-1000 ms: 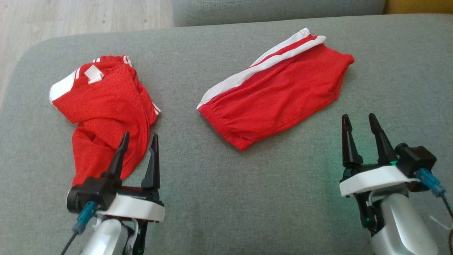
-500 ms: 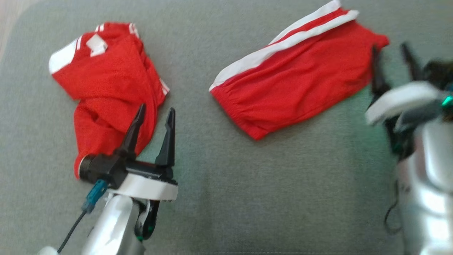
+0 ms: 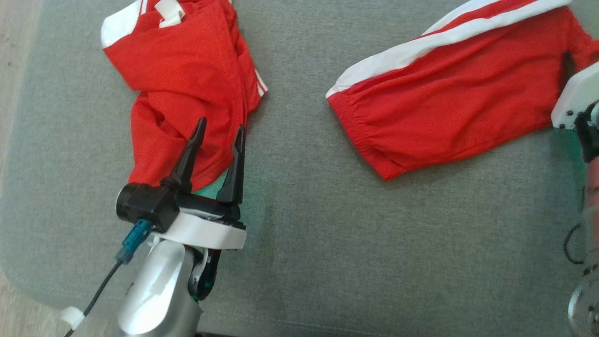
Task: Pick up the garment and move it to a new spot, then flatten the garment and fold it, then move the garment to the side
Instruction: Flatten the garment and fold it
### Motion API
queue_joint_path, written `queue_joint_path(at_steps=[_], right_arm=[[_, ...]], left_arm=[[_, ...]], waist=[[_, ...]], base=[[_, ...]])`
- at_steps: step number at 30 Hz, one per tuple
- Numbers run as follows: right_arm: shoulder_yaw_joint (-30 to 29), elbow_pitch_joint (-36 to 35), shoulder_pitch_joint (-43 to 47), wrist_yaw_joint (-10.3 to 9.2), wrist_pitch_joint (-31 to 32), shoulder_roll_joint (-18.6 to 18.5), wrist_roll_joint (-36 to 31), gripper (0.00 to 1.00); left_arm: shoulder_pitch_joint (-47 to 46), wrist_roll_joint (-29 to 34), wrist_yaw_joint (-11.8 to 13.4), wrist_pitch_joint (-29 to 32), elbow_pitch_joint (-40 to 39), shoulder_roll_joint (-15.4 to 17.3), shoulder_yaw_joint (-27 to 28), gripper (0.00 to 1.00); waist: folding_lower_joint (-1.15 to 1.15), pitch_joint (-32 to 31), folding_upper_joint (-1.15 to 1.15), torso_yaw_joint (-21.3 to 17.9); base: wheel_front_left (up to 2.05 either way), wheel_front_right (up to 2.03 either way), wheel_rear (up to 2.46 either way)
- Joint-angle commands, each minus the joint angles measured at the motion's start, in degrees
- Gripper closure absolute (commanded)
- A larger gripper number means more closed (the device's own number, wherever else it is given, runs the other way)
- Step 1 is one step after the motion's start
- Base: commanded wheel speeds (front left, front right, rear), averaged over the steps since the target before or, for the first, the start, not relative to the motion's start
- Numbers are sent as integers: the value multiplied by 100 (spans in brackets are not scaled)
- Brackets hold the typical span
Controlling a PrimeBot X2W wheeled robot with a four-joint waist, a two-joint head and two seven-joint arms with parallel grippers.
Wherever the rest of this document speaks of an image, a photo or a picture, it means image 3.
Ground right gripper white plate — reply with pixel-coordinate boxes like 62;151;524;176
551;49;599;162

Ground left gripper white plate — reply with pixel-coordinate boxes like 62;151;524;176
153;117;247;250

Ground red basketball jersey number 22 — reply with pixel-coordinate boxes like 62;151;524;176
101;0;268;192

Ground red shorts with white stripes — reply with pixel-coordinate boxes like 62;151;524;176
325;0;599;181

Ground large grey sofa seat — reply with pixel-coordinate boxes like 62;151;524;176
0;0;599;337

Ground left black cable teal plug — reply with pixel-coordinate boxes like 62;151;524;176
63;219;153;337

